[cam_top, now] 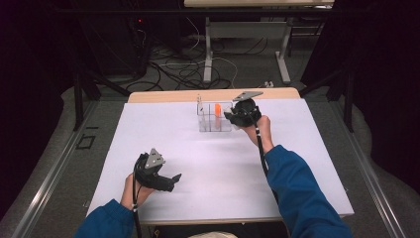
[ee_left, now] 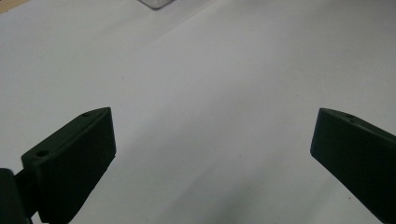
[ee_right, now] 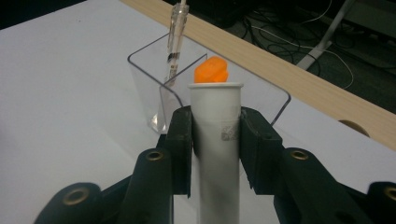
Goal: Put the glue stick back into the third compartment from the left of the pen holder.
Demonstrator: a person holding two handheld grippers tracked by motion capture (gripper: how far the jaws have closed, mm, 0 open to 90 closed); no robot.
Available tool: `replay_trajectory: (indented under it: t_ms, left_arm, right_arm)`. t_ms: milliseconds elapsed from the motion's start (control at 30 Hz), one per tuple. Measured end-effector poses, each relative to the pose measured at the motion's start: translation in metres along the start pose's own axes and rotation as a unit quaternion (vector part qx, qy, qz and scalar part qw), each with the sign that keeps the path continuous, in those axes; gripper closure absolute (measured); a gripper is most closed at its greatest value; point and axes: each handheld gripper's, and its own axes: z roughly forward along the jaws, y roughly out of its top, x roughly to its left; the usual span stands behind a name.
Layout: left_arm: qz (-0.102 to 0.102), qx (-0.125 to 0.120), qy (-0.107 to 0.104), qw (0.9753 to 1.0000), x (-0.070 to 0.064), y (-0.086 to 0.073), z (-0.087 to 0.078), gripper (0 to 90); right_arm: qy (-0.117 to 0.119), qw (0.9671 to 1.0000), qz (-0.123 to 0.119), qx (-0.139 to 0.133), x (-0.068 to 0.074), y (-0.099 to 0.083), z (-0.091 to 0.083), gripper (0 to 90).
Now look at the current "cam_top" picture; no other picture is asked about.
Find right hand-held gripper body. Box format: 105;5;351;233
227;90;264;129

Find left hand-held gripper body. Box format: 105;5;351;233
133;148;174;192

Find orange highlighter marker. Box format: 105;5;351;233
213;102;223;129

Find clear plastic pen organizer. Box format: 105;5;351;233
196;101;234;134

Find clear retractable pen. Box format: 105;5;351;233
196;94;207;129

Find person's left hand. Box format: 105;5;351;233
120;173;157;211

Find person's right hand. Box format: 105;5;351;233
240;115;275;155

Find person's leg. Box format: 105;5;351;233
187;230;240;238

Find white desk with metal legs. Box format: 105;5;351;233
182;0;336;85

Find black metal stand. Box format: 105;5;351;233
71;63;132;132
297;63;357;134

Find black horizontal crossbar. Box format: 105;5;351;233
54;7;366;16

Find black computer case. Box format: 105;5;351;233
78;13;151;77

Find dark curtain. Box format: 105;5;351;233
299;0;420;196
0;0;81;220

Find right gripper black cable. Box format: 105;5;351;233
251;121;280;203

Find tangle of floor cables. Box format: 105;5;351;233
124;16;269;92

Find aluminium floor rail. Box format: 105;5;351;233
9;99;101;238
329;98;408;238

